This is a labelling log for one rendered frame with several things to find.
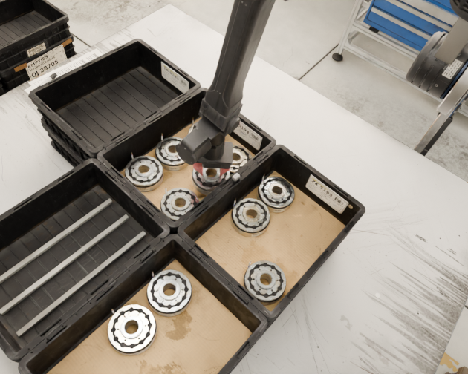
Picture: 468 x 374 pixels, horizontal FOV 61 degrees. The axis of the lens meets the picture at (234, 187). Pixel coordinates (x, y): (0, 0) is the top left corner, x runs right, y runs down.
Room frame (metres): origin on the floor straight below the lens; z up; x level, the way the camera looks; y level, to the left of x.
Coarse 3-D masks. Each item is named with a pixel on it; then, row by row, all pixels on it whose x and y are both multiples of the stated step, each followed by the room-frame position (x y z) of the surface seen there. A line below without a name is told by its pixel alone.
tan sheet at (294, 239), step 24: (288, 216) 0.58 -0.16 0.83; (312, 216) 0.59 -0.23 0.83; (216, 240) 0.46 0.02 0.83; (240, 240) 0.47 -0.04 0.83; (264, 240) 0.49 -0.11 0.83; (288, 240) 0.50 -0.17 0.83; (312, 240) 0.51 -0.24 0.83; (240, 264) 0.41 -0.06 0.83; (288, 264) 0.43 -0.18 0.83; (288, 288) 0.37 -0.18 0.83
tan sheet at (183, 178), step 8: (184, 128) 0.81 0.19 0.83; (176, 136) 0.78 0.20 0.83; (184, 136) 0.78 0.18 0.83; (240, 144) 0.80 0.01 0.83; (152, 152) 0.70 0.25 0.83; (184, 168) 0.66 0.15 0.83; (192, 168) 0.67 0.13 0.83; (168, 176) 0.63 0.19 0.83; (176, 176) 0.63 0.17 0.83; (184, 176) 0.64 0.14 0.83; (208, 176) 0.65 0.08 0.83; (160, 184) 0.59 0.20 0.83; (168, 184) 0.60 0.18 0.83; (176, 184) 0.60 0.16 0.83; (184, 184) 0.61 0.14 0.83; (192, 184) 0.61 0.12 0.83; (144, 192) 0.56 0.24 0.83; (152, 192) 0.56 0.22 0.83; (160, 192) 0.57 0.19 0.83; (152, 200) 0.54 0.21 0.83; (160, 200) 0.54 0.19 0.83; (200, 200) 0.57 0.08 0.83
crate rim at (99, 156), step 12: (192, 96) 0.85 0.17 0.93; (168, 108) 0.79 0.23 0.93; (156, 120) 0.73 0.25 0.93; (132, 132) 0.67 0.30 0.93; (264, 132) 0.77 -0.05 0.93; (120, 144) 0.63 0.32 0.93; (108, 168) 0.54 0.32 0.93; (240, 168) 0.63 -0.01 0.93; (120, 180) 0.52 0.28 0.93; (132, 192) 0.49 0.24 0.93; (216, 192) 0.54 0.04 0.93; (204, 204) 0.50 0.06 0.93
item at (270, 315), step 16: (304, 160) 0.70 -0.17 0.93; (240, 176) 0.60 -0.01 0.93; (320, 176) 0.66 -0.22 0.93; (224, 192) 0.54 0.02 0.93; (208, 208) 0.49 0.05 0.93; (352, 224) 0.53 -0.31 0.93; (192, 240) 0.40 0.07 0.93; (336, 240) 0.47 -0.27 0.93; (208, 256) 0.37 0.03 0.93; (320, 256) 0.42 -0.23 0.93; (224, 272) 0.34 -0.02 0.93; (256, 304) 0.28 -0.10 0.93; (272, 320) 0.26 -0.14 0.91
